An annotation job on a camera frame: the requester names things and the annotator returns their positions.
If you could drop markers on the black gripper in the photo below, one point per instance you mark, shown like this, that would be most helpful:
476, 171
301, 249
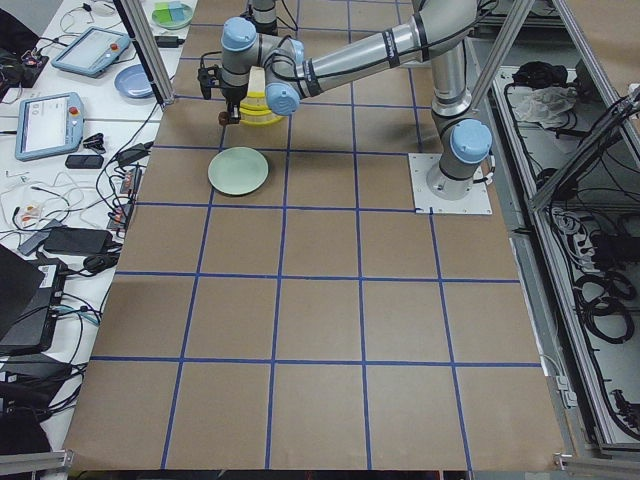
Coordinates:
231, 93

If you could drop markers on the brown bun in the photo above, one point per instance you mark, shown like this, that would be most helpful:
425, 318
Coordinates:
224, 119

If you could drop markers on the yellow steamer basket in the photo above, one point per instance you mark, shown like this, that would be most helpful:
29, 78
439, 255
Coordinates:
255, 99
259, 118

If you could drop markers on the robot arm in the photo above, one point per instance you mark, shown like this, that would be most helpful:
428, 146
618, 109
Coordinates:
264, 16
434, 33

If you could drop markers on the light green plate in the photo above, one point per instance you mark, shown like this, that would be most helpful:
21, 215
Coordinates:
238, 171

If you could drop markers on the black power adapter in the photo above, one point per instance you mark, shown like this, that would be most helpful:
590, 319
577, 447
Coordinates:
168, 41

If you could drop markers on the blue plate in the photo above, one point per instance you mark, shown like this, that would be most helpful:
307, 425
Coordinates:
132, 82

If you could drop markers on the green bowl with sponges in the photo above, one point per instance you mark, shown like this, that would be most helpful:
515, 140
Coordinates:
172, 15

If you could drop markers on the far teach pendant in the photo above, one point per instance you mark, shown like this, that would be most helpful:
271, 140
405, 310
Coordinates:
92, 52

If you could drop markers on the teach pendant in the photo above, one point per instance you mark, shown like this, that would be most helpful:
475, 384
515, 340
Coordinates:
92, 52
49, 126

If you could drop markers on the near teach pendant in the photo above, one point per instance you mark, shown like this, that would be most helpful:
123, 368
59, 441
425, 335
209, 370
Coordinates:
49, 126

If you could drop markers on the black power brick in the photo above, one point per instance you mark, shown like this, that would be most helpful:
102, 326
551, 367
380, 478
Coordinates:
77, 241

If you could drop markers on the black laptop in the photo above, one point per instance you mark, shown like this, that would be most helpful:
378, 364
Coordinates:
31, 291

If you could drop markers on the aluminium frame post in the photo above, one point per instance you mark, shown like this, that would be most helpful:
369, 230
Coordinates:
135, 22

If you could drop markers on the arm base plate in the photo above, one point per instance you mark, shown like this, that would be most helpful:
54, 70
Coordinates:
434, 193

